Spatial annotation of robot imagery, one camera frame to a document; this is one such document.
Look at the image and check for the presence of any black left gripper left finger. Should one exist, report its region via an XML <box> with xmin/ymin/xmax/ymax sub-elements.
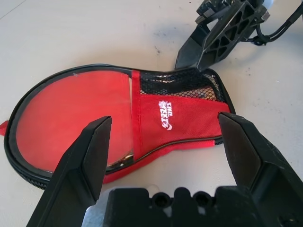
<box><xmin>26</xmin><ymin>115</ymin><xmax>113</xmax><ymax>227</ymax></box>

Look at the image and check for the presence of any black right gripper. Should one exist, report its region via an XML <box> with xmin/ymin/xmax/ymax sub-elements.
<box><xmin>175</xmin><ymin>0</ymin><xmax>258</xmax><ymax>70</ymax></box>

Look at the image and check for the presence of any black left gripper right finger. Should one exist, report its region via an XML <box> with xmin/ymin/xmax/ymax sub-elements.
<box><xmin>217</xmin><ymin>112</ymin><xmax>303</xmax><ymax>227</ymax></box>

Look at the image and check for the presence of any red ping-pong paddle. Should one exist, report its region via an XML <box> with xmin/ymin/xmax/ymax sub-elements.
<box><xmin>10</xmin><ymin>70</ymin><xmax>134</xmax><ymax>172</ymax></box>

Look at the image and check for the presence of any red and black paddle case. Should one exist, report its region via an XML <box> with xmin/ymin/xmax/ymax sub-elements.
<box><xmin>0</xmin><ymin>63</ymin><xmax>236</xmax><ymax>191</ymax></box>

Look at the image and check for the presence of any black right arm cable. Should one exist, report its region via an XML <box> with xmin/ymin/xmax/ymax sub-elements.
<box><xmin>246</xmin><ymin>0</ymin><xmax>303</xmax><ymax>45</ymax></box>

